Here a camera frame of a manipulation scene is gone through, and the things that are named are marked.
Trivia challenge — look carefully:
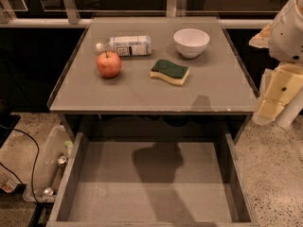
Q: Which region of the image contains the white ceramic bowl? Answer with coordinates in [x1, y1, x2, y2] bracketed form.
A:
[173, 28, 210, 59]

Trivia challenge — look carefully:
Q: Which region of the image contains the green capped bottle in bin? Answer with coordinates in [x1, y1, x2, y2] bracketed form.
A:
[64, 141, 73, 157]

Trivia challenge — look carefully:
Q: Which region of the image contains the black cable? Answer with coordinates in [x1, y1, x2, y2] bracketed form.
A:
[0, 125, 41, 205]

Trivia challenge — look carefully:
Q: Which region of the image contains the clear plastic storage bin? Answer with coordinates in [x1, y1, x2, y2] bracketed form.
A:
[23, 125, 71, 203]

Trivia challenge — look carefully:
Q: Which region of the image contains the silver can lower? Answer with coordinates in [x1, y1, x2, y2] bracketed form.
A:
[43, 187, 55, 196]

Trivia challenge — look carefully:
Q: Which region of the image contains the clear plastic water bottle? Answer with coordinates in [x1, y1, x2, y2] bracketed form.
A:
[96, 35, 152, 57]

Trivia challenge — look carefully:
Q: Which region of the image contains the silver can upper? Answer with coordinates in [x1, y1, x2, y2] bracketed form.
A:
[57, 155, 67, 167]

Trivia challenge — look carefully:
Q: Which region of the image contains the metal railing frame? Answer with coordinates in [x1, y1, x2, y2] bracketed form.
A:
[0, 0, 288, 28]

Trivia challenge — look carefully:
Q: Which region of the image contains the grey open top drawer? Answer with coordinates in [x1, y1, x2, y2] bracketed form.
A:
[46, 134, 259, 227]

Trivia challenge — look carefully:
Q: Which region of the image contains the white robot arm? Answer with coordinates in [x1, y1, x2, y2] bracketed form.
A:
[249, 0, 303, 128]

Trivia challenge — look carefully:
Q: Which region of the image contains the white angled support pole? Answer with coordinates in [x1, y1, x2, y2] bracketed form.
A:
[276, 88, 303, 128]

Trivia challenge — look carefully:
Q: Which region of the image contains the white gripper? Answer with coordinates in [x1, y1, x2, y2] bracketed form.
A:
[249, 24, 303, 126]

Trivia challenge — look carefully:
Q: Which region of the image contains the green and yellow sponge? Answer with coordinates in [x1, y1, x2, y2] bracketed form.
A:
[149, 60, 189, 86]

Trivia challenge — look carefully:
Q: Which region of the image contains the grey cabinet with top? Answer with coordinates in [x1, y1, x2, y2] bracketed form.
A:
[48, 17, 257, 135]

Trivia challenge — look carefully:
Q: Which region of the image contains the silver can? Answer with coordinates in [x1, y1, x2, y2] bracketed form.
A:
[43, 187, 55, 196]
[57, 155, 67, 167]

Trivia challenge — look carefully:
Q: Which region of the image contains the small packet on floor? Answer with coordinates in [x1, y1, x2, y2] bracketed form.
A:
[0, 173, 17, 193]

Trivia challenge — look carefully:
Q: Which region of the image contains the red apple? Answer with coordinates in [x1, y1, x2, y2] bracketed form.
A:
[97, 51, 121, 79]

